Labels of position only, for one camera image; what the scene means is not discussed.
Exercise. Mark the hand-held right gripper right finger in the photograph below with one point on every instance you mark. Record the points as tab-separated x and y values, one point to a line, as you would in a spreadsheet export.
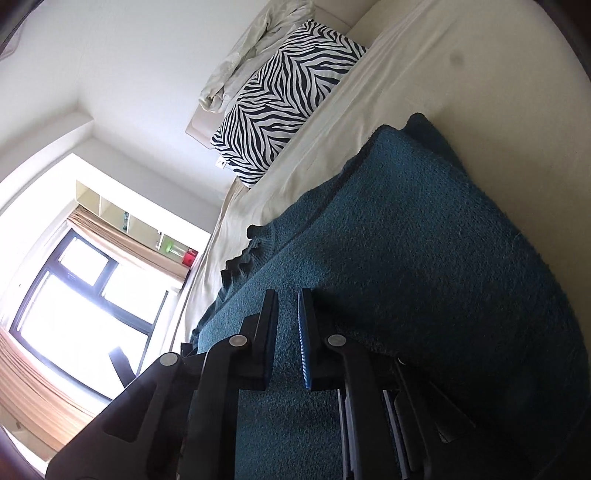
305	341

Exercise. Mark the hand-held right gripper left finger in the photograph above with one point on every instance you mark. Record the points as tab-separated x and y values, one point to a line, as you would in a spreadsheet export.
267	341

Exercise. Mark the dark teal knit sweater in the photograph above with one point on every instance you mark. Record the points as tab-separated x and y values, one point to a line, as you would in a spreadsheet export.
415	230

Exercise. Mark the red box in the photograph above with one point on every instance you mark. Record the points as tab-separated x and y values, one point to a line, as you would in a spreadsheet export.
190	258

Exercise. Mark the beige curtain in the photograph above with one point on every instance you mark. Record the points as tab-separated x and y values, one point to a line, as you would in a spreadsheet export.
134	249
41	392

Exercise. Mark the white open shelf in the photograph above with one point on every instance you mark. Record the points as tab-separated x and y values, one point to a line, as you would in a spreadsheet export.
138	221

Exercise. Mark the black framed window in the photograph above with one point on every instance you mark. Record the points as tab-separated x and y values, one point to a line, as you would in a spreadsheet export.
69	323

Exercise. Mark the zebra print pillow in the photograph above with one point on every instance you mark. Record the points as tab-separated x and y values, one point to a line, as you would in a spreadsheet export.
286	101

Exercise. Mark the crumpled white duvet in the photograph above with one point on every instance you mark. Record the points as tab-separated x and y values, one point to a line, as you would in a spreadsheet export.
258	50

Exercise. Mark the bed with beige sheet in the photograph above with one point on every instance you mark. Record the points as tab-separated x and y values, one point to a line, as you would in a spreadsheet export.
415	60

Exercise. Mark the white wall socket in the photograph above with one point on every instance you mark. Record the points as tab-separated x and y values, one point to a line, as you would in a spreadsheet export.
221	162

